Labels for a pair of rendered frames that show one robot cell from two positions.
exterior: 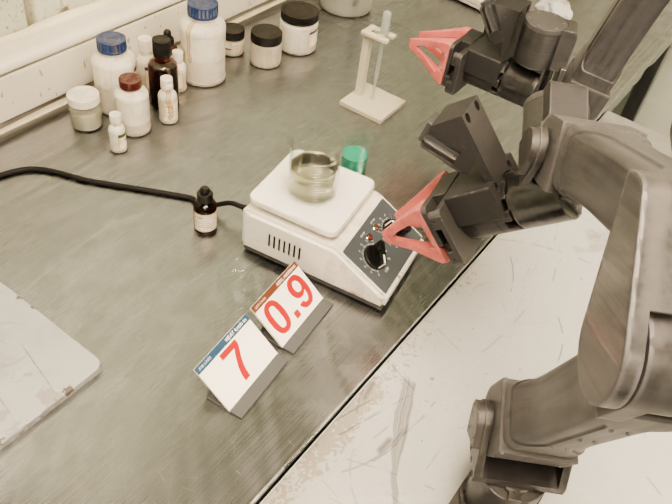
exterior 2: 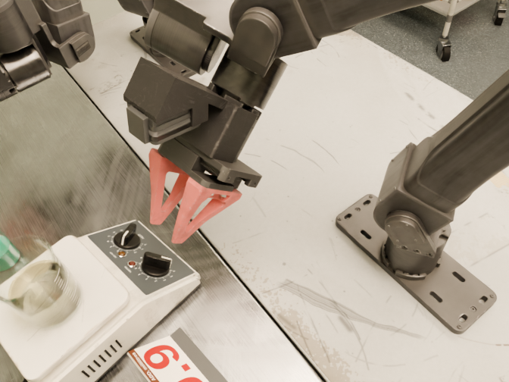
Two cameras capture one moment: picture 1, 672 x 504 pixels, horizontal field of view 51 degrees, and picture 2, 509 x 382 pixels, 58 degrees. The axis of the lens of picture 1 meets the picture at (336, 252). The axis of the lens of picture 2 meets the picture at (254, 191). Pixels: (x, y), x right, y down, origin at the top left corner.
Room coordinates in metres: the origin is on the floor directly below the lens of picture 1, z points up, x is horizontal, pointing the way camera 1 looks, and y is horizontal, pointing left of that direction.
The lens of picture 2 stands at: (0.36, 0.13, 1.41)
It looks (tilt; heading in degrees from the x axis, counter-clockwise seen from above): 51 degrees down; 299
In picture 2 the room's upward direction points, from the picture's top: 7 degrees counter-clockwise
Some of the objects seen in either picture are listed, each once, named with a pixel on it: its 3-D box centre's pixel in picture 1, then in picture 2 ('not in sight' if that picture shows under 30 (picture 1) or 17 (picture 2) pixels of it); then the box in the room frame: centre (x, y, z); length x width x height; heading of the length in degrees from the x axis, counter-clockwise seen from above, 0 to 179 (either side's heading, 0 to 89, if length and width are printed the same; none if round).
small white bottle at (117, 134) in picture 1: (116, 132); not in sight; (0.79, 0.33, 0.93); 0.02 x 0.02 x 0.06
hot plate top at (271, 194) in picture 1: (313, 191); (54, 301); (0.67, 0.04, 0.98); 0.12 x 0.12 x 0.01; 70
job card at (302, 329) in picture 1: (293, 306); (179, 369); (0.53, 0.04, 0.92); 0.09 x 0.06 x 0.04; 157
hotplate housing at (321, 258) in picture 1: (328, 224); (89, 302); (0.66, 0.02, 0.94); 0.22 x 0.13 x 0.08; 70
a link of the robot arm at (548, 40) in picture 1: (556, 66); (31, 28); (0.89, -0.25, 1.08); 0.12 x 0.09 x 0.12; 80
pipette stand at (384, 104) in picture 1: (378, 70); not in sight; (1.01, -0.02, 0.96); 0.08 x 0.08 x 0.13; 62
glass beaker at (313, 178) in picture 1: (312, 166); (37, 288); (0.66, 0.04, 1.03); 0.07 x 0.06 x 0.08; 120
